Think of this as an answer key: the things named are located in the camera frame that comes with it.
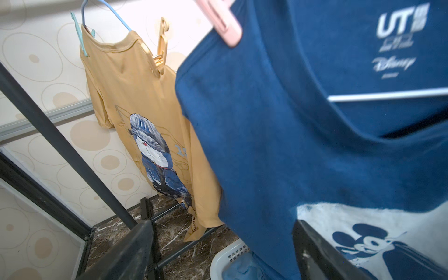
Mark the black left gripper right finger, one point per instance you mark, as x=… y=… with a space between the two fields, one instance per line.
x=318 y=260

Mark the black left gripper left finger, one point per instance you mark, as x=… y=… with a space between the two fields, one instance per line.
x=126 y=260

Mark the light blue t-shirt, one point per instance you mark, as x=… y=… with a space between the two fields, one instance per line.
x=244 y=267

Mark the navy blue t-shirt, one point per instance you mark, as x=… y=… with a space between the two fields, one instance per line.
x=371 y=177

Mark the white wire hanger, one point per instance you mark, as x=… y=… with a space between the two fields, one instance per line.
x=368 y=97

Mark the white plastic basket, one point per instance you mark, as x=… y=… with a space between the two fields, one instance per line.
x=226 y=257

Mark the mustard yellow t-shirt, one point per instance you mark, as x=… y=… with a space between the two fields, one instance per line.
x=136 y=96

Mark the yellow plastic clothespin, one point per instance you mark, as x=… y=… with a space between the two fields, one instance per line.
x=162 y=46

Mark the black clothes rack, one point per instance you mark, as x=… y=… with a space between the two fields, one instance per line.
x=24 y=103

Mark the teal plastic clothespin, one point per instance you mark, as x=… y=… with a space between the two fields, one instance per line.
x=79 y=34

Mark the pink plastic clothespin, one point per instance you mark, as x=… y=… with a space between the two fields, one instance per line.
x=224 y=22

